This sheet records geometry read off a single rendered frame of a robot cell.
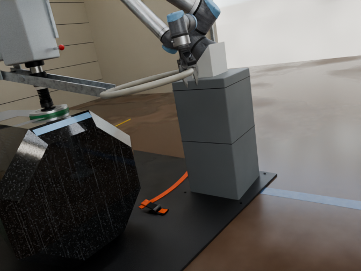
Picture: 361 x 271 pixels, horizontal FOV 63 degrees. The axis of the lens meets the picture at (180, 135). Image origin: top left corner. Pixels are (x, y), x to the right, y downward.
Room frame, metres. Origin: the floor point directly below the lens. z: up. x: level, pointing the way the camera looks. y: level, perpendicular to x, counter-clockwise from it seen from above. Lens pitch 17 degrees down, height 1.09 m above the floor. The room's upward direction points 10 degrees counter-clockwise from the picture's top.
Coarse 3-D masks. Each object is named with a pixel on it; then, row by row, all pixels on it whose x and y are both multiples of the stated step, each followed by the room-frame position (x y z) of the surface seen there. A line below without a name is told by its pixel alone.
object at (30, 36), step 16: (0, 0) 1.64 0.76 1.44; (16, 0) 1.61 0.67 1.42; (32, 0) 1.72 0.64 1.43; (0, 16) 1.65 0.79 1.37; (16, 16) 1.61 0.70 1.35; (32, 16) 1.69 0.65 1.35; (0, 32) 1.66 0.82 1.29; (16, 32) 1.62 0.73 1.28; (32, 32) 1.65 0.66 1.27; (48, 32) 1.77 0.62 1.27; (0, 48) 1.67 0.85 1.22; (16, 48) 1.63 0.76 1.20; (32, 48) 1.62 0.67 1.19; (48, 48) 1.73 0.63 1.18; (16, 64) 1.66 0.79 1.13; (32, 64) 1.69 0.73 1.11
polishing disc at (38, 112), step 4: (64, 104) 1.81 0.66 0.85; (56, 108) 1.71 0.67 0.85; (60, 108) 1.69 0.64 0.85; (64, 108) 1.72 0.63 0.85; (32, 112) 1.71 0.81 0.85; (36, 112) 1.68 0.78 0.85; (40, 112) 1.65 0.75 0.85; (44, 112) 1.64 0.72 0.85; (48, 112) 1.64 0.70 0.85; (52, 112) 1.65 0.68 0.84
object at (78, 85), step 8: (8, 72) 1.73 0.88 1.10; (16, 72) 1.85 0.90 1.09; (24, 72) 1.83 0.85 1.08; (8, 80) 1.74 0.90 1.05; (16, 80) 1.72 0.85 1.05; (24, 80) 1.70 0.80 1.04; (32, 80) 1.68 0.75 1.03; (40, 80) 1.67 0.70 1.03; (48, 80) 1.65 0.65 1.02; (56, 80) 1.63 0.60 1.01; (64, 80) 1.75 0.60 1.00; (72, 80) 1.73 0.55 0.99; (80, 80) 1.72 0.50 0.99; (88, 80) 1.70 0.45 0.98; (56, 88) 1.64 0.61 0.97; (64, 88) 1.62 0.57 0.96; (72, 88) 1.61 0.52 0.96; (80, 88) 1.59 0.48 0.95; (88, 88) 1.57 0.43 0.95; (96, 88) 1.56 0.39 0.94; (104, 88) 1.55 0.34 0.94
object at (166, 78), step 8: (168, 72) 1.72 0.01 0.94; (176, 72) 1.68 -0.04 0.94; (184, 72) 1.39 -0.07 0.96; (192, 72) 1.46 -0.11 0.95; (136, 80) 1.74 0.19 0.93; (144, 80) 1.75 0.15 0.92; (152, 80) 1.75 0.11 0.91; (160, 80) 1.31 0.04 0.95; (168, 80) 1.31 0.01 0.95; (176, 80) 1.34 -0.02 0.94; (112, 88) 1.63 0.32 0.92; (120, 88) 1.67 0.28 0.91; (128, 88) 1.30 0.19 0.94; (136, 88) 1.29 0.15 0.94; (144, 88) 1.29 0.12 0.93; (152, 88) 1.30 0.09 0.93; (104, 96) 1.38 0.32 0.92; (112, 96) 1.34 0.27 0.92; (120, 96) 1.32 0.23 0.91
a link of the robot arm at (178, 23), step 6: (174, 12) 1.58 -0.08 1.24; (180, 12) 1.58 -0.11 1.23; (168, 18) 1.59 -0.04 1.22; (174, 18) 1.57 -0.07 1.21; (180, 18) 1.57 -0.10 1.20; (186, 18) 1.62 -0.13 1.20; (168, 24) 1.60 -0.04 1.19; (174, 24) 1.57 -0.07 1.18; (180, 24) 1.57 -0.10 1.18; (186, 24) 1.61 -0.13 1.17; (174, 30) 1.57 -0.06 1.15; (180, 30) 1.57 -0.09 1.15; (186, 30) 1.59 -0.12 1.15; (174, 36) 1.58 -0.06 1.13; (180, 36) 1.56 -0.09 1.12
